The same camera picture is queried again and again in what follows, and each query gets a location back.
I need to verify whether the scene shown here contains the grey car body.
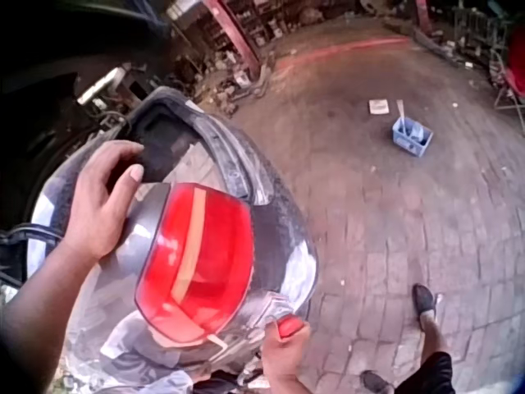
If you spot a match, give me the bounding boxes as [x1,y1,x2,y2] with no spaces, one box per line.
[24,85,320,394]

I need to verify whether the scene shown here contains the white paper sheet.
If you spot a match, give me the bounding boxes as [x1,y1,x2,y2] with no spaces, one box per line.
[367,98,390,116]

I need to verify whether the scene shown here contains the shelves with car parts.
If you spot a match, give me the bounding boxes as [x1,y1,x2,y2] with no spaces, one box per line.
[167,0,370,54]

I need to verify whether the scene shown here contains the person's right hand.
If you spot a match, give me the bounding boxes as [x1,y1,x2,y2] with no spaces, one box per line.
[261,318,312,383]

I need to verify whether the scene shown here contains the wooden stick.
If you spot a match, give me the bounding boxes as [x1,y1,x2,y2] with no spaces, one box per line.
[395,98,408,136]

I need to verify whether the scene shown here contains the person's legs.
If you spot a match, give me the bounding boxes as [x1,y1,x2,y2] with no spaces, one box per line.
[359,282,455,394]

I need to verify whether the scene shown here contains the heap of scrap parts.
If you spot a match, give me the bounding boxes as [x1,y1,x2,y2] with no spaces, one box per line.
[171,53,276,118]

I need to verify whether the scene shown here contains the blue plastic crate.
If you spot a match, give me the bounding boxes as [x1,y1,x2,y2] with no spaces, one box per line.
[391,117,435,158]

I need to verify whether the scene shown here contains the person's left hand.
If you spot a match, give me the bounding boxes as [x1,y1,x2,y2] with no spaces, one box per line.
[61,140,146,263]

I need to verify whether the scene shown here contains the red metal chair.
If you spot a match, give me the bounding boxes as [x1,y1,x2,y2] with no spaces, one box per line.
[490,22,525,135]

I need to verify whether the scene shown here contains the red metal pillar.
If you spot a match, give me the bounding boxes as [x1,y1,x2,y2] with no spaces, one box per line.
[203,0,264,80]

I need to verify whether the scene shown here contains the black cable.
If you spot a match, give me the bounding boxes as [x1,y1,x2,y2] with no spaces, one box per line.
[0,222,63,288]

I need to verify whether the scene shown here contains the red car tail light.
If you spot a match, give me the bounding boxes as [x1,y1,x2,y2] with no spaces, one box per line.
[107,152,256,350]

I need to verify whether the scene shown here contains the rack of metal parts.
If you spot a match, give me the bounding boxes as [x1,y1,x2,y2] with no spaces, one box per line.
[412,0,514,69]

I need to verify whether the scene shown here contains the red handled screwdriver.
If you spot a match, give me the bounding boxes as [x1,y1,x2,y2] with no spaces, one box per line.
[276,314,306,340]

